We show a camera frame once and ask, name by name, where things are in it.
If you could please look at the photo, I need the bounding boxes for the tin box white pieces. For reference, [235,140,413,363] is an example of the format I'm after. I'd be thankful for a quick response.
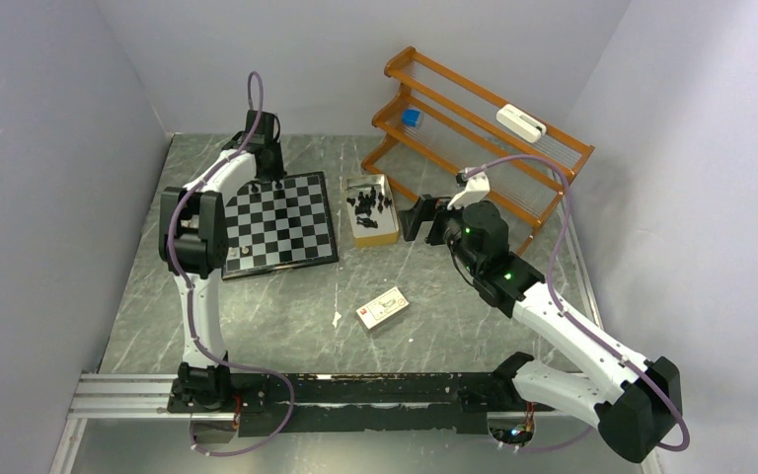
[159,201,175,232]

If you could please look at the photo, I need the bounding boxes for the aluminium rail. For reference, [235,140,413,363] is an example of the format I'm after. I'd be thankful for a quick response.
[68,371,645,420]

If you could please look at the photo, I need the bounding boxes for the tin box black pieces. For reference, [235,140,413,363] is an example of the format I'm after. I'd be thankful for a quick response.
[342,174,400,248]

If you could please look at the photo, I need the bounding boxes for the black mounting base plate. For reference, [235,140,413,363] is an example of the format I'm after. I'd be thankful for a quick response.
[166,370,531,437]

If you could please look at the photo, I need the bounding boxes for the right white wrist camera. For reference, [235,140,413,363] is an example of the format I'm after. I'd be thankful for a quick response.
[447,168,491,210]

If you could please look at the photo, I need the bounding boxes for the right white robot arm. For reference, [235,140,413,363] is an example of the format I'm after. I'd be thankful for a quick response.
[399,195,683,463]

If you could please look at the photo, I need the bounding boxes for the orange wooden rack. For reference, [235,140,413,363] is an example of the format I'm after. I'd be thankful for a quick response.
[361,46,594,252]

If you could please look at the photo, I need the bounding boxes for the white device on rack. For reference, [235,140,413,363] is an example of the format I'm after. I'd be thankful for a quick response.
[495,104,547,143]

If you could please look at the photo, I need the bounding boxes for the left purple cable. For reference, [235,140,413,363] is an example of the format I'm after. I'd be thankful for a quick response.
[164,70,296,458]

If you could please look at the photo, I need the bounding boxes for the white red card box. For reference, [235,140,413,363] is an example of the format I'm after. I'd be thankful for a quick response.
[355,286,410,330]

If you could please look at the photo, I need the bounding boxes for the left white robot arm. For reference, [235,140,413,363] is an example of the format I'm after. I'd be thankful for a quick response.
[158,110,285,411]

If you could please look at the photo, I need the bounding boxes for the blue block on rack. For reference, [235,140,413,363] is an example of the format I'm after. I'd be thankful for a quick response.
[400,108,423,128]

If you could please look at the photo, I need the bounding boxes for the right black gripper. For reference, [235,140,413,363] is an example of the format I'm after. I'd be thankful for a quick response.
[398,193,483,276]

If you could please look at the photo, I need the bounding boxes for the black white chessboard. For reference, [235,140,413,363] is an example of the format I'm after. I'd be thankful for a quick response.
[222,171,339,280]

